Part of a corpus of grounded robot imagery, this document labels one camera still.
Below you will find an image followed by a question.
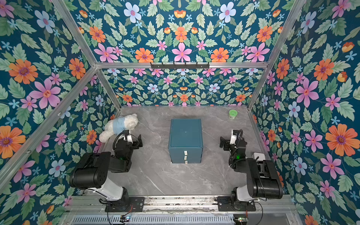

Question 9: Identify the teal top drawer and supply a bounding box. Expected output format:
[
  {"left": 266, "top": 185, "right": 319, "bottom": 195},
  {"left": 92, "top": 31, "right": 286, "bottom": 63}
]
[{"left": 169, "top": 148, "right": 203, "bottom": 158}]

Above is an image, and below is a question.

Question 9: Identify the teal drawer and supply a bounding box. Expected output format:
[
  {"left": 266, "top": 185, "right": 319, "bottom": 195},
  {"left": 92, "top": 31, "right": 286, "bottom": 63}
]
[
  {"left": 169, "top": 148, "right": 203, "bottom": 158},
  {"left": 171, "top": 155, "right": 202, "bottom": 163},
  {"left": 171, "top": 158, "right": 202, "bottom": 164}
]

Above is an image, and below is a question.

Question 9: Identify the teal drawer cabinet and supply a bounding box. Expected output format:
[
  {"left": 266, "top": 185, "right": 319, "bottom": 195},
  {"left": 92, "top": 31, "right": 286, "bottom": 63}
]
[{"left": 168, "top": 119, "right": 203, "bottom": 156}]

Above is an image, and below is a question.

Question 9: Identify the teal bottom drawer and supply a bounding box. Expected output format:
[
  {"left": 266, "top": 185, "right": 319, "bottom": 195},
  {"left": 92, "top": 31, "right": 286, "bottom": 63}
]
[{"left": 171, "top": 158, "right": 202, "bottom": 164}]

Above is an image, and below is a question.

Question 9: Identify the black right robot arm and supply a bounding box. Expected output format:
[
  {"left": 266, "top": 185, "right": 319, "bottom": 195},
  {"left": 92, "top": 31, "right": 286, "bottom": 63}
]
[{"left": 217, "top": 129, "right": 284, "bottom": 212}]

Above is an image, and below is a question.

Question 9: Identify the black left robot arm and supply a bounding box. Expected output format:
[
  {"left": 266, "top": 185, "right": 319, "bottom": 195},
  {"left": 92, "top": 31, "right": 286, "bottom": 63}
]
[{"left": 69, "top": 130, "right": 144, "bottom": 213}]

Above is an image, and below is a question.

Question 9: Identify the white teddy bear blue shirt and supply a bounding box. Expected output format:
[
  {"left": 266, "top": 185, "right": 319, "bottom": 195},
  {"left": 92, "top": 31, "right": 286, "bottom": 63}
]
[{"left": 99, "top": 113, "right": 139, "bottom": 143}]

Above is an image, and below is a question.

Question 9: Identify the green lidded small cup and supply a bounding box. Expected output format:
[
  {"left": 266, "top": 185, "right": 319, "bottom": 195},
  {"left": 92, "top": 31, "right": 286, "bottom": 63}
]
[{"left": 229, "top": 109, "right": 238, "bottom": 120}]

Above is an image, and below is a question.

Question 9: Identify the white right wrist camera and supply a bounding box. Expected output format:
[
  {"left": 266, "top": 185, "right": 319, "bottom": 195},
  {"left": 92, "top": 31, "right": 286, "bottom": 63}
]
[{"left": 230, "top": 130, "right": 239, "bottom": 144}]

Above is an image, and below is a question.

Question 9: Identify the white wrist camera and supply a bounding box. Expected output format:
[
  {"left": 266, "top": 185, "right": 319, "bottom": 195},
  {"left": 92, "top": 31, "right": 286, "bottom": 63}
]
[
  {"left": 230, "top": 130, "right": 239, "bottom": 144},
  {"left": 123, "top": 132, "right": 133, "bottom": 143}
]

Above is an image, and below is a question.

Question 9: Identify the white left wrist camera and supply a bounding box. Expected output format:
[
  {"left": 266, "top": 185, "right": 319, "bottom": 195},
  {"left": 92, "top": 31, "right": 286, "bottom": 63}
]
[{"left": 123, "top": 132, "right": 133, "bottom": 143}]

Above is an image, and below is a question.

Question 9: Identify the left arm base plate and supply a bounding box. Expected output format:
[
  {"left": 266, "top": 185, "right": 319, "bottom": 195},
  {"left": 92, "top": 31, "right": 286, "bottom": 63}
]
[{"left": 105, "top": 197, "right": 145, "bottom": 213}]

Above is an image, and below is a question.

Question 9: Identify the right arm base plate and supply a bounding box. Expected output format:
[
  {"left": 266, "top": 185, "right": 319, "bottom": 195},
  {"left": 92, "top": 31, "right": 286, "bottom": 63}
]
[{"left": 215, "top": 196, "right": 256, "bottom": 212}]

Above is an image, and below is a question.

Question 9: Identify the aluminium front rail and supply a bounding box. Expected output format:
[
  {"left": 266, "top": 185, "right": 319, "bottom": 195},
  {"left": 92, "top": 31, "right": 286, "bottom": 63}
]
[{"left": 65, "top": 195, "right": 297, "bottom": 215}]

